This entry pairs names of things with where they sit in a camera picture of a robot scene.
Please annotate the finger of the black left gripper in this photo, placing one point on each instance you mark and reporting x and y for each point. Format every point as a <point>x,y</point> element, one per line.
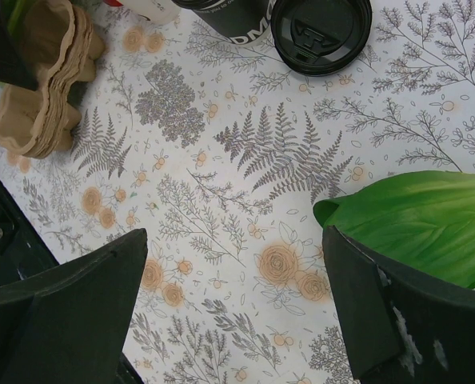
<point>13,67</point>

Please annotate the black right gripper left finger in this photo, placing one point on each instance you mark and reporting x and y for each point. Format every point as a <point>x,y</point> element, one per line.
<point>69,323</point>

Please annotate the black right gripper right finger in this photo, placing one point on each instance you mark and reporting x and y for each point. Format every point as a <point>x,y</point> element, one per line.
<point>399,325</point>

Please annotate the black sleeved paper cup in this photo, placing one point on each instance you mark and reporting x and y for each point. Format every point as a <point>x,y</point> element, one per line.
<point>241,22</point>

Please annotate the black coffee lid stack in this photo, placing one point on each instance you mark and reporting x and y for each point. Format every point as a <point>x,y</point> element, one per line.
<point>320,37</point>

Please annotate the brown cardboard cup carrier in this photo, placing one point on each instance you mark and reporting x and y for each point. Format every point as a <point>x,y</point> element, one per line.
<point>62,46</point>

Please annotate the green white bok choy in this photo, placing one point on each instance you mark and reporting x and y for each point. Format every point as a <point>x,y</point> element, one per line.
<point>424,219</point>

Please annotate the red ribbed cup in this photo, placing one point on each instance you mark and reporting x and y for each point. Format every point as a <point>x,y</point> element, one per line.
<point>112,3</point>

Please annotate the white paper cup stack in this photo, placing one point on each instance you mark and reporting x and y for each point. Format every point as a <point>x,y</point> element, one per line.
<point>158,12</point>

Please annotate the floral patterned table mat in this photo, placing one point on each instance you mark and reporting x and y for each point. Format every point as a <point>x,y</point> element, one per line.
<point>220,152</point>

